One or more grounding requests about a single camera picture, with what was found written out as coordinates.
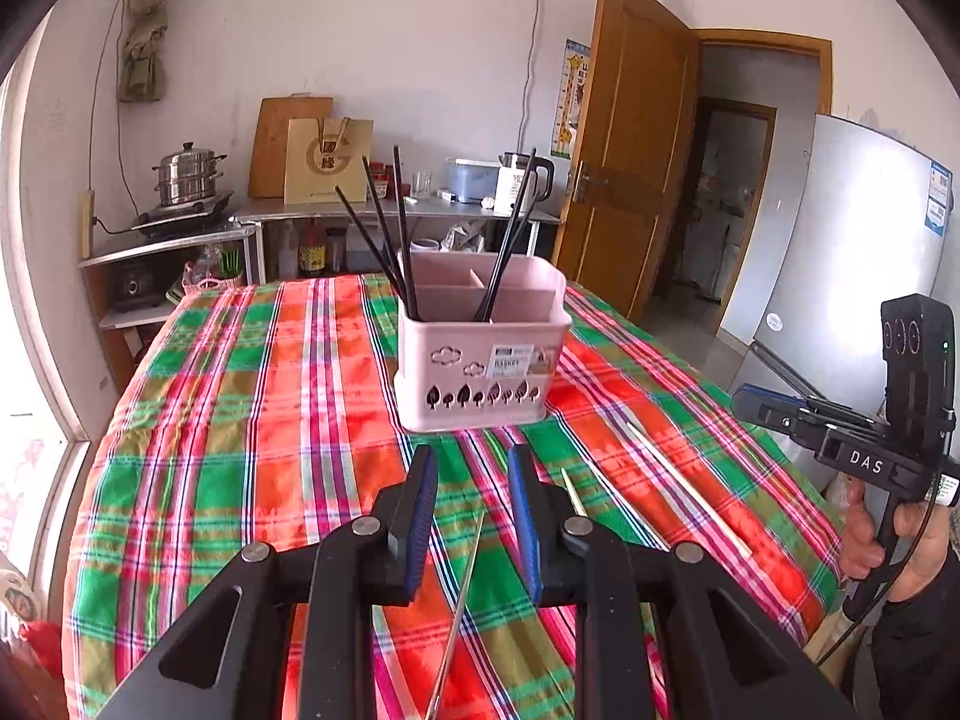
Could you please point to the wooden cutting board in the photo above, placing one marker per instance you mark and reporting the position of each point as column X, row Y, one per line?
column 270, row 150

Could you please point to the low shelf unit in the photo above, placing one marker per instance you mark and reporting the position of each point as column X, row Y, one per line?
column 172, row 244

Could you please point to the translucent plastic container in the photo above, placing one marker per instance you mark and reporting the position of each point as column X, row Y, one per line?
column 472, row 181

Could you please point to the silver refrigerator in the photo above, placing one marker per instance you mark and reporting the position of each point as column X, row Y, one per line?
column 847, row 240

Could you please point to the clear plastic bag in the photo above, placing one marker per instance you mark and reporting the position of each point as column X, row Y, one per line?
column 465, row 238

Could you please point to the steel steamer pot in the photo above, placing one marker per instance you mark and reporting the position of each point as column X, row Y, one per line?
column 187, row 176

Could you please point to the dark sauce bottle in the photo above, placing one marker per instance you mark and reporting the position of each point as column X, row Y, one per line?
column 313, row 255

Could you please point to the wooden door frame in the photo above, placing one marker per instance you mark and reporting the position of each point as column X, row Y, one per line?
column 765, row 41

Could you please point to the plaid tablecloth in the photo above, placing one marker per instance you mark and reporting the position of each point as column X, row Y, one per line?
column 225, row 427

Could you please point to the clear glass cup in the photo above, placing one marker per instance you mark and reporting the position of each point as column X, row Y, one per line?
column 421, row 187

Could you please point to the white window frame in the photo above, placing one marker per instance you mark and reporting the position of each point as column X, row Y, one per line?
column 45, row 330

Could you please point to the white electric kettle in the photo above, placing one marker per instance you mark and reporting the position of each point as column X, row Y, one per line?
column 514, row 187

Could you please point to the wall power socket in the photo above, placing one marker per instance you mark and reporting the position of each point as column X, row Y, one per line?
column 86, row 221

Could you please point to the pink plastic utensil basket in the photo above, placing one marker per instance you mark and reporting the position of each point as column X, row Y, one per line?
column 480, row 360

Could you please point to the tan paper gift bag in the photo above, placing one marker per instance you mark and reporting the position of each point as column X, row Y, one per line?
column 326, row 165

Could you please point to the wooden door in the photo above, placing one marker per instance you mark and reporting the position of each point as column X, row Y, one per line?
column 630, row 127

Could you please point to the black kitchen appliance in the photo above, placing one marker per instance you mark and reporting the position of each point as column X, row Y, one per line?
column 135, row 286

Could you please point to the light wooden chopstick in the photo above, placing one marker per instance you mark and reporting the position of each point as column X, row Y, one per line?
column 574, row 493
column 686, row 488

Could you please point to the person's right forearm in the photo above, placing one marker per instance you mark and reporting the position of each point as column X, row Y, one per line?
column 922, row 652

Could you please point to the grey metal bar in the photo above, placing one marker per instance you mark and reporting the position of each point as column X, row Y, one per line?
column 784, row 369

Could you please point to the red jar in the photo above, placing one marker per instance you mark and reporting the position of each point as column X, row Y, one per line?
column 381, row 184

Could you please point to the person's right hand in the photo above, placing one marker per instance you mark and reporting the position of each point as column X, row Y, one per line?
column 859, row 540

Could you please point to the small pink basket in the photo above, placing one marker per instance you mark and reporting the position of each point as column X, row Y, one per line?
column 206, row 286

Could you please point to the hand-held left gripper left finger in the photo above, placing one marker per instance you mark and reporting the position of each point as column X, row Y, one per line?
column 420, row 525

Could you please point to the hanging beige cloth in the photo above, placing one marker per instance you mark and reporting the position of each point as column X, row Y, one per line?
column 142, row 67

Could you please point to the black cooktop stove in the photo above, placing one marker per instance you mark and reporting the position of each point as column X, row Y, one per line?
column 180, row 216

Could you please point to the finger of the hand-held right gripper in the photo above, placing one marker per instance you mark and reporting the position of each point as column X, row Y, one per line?
column 769, row 411

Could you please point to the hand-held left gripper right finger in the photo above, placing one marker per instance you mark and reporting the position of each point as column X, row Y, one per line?
column 525, row 532

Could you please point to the wall poster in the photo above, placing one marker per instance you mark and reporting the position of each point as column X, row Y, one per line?
column 570, row 97

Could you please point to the steel counter table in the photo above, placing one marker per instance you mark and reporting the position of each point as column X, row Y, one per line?
column 337, row 208

